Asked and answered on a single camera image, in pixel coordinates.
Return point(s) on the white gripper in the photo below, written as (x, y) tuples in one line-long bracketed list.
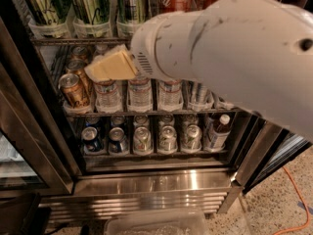
[(142, 51)]

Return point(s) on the green can shelf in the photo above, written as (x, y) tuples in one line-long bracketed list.
[(133, 11), (92, 11), (49, 12)]

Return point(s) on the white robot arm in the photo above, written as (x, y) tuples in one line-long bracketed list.
[(255, 54)]

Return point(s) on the gold can middle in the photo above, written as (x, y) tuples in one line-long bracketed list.
[(77, 67)]

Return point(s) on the gold can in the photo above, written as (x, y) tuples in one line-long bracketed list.
[(73, 90), (77, 67), (80, 53)]

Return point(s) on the gold can back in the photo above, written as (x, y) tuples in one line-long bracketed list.
[(80, 53)]

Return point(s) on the gold can front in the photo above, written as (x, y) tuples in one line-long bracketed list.
[(73, 90)]

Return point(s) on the blue can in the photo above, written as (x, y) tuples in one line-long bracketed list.
[(91, 139), (118, 143)]

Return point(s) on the blue can bottom left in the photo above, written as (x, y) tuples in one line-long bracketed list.
[(91, 139)]

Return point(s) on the silver green can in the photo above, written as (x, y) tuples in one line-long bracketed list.
[(191, 140), (142, 141), (167, 141)]

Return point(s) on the stainless steel fridge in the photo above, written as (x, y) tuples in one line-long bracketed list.
[(110, 185)]

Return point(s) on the silver can front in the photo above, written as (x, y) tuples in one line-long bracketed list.
[(200, 97)]

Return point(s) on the glass fridge door left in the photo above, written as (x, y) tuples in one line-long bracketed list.
[(33, 122)]

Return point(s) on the open fridge door right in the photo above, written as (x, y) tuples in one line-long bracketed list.
[(271, 148)]

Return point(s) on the water bottle front left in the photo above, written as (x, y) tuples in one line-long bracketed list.
[(108, 97)]

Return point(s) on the water bottle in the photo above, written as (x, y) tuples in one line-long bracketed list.
[(170, 95), (108, 97), (140, 96)]

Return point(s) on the water bottle front middle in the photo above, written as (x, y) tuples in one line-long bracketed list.
[(140, 96)]

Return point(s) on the water bottle front right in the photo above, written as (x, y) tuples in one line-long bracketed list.
[(170, 95)]

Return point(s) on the brown bottle white cap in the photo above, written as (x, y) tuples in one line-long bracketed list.
[(217, 133)]

